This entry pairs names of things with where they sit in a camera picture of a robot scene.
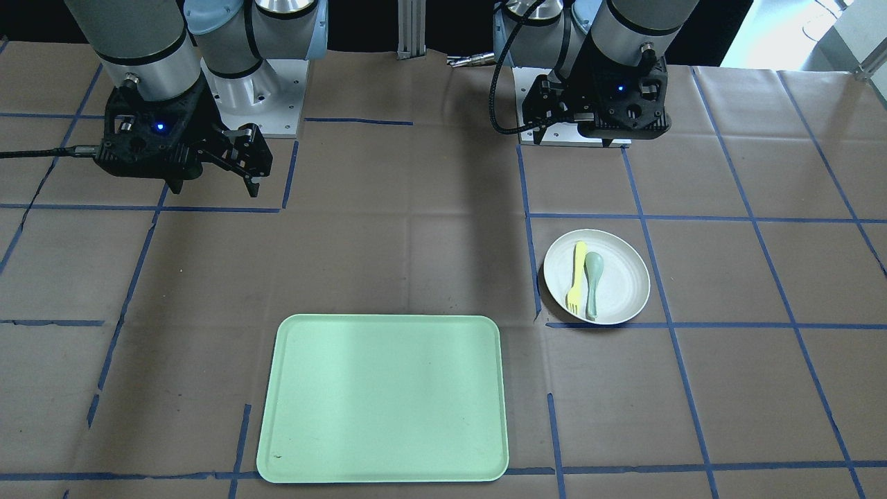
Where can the light green tray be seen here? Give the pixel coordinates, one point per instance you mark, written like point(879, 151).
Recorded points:
point(384, 398)

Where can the white round plate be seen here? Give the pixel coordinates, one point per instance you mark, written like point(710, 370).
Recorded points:
point(625, 284)

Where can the yellow plastic fork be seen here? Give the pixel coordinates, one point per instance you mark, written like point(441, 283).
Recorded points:
point(573, 298)

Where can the brown paper table cover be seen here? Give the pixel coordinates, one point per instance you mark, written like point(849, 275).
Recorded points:
point(138, 326)

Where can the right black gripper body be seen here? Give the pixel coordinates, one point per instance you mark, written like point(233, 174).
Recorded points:
point(205, 132)

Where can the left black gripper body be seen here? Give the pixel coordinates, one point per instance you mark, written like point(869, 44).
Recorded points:
point(558, 102)

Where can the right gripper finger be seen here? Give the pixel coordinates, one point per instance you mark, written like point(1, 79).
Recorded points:
point(248, 155)
point(176, 177)

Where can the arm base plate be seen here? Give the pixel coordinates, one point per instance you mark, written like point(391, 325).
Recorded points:
point(561, 134)
point(271, 97)

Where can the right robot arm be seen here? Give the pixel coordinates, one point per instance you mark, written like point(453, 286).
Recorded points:
point(164, 41)

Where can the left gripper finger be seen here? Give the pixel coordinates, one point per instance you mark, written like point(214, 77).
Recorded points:
point(538, 104)

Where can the aluminium frame post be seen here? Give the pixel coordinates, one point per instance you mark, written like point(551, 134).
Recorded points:
point(411, 17)

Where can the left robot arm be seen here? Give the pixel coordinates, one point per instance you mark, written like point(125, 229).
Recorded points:
point(558, 34)

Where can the pale green plastic spoon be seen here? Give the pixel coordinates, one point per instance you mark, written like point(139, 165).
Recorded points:
point(594, 267)

